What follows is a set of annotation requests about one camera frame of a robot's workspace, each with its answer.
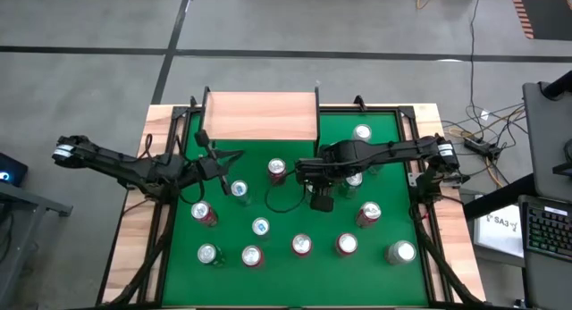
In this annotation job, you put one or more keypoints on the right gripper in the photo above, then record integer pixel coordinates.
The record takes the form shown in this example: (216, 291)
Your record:
(317, 170)

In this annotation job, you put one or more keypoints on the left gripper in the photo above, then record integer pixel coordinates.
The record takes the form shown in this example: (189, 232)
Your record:
(209, 168)

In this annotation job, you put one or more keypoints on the slim blue beverage can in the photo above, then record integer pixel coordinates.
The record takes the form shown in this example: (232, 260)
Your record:
(261, 226)
(239, 188)

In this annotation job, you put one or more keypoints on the green Sprite can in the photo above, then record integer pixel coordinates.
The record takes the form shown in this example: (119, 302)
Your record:
(207, 253)
(354, 180)

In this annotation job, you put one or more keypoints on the silver beverage can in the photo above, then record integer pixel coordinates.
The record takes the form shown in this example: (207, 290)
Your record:
(404, 251)

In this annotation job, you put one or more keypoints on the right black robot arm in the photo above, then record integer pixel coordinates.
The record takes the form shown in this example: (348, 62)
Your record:
(393, 150)

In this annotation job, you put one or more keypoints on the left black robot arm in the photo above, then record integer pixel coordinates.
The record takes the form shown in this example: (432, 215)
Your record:
(134, 169)

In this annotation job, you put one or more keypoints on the red Star Wars Coca-Cola can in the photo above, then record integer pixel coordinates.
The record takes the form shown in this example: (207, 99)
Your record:
(201, 209)
(277, 167)

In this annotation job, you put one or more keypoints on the white and red can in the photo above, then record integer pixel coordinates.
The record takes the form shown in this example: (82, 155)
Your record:
(362, 132)

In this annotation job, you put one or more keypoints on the orange Fanta can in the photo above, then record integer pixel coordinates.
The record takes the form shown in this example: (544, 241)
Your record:
(347, 243)
(252, 255)
(302, 244)

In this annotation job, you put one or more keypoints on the green table mat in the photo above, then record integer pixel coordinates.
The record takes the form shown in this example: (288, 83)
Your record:
(290, 278)

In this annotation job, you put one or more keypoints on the black power strip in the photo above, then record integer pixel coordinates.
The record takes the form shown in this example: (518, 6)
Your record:
(480, 147)

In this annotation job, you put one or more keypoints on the black desk beam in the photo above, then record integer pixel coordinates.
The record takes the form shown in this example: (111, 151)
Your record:
(496, 197)

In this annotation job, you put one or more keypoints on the white SA3 sign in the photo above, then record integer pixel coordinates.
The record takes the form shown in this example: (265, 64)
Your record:
(496, 229)

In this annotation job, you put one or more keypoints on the grey side table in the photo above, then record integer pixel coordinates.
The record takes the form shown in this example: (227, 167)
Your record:
(27, 200)

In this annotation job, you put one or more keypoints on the black computer with blue light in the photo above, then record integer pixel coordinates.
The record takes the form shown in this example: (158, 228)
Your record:
(11, 167)

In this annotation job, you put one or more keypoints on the grey desk panel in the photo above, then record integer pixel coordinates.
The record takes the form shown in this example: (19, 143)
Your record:
(545, 136)

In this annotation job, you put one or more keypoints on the black mat with orange stripes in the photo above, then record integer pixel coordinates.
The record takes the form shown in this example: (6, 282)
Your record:
(549, 10)

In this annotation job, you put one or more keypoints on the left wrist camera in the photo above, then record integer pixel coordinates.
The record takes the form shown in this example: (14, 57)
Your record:
(202, 138)

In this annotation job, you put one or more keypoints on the wooden shelf with black frame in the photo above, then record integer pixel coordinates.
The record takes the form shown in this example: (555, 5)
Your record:
(259, 118)

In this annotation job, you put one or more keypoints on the black aluminium table frame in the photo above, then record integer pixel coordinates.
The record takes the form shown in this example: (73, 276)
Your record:
(380, 108)

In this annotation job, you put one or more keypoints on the silver mounting bracket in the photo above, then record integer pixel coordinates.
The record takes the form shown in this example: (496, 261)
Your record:
(413, 179)

